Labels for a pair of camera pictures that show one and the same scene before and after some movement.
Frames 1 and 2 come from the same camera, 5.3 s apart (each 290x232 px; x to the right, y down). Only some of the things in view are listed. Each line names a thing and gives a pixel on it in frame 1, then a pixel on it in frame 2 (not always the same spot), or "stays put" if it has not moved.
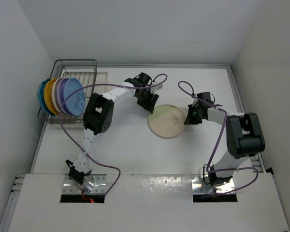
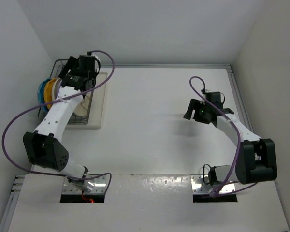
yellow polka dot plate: [48, 94] stays put
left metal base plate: [94, 184] stays put
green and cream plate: [166, 121] -> [82, 108]
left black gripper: [149, 105] -> [70, 65]
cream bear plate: [54, 98] stays put
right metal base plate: [198, 186] stays put
